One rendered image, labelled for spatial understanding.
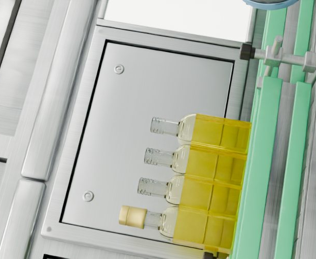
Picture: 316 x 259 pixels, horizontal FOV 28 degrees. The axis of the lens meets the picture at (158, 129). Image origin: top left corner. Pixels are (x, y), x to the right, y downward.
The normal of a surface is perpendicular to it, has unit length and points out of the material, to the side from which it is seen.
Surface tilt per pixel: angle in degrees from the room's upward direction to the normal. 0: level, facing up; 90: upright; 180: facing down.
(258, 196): 90
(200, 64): 90
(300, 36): 90
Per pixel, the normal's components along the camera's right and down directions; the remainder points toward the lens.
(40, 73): -0.01, -0.37
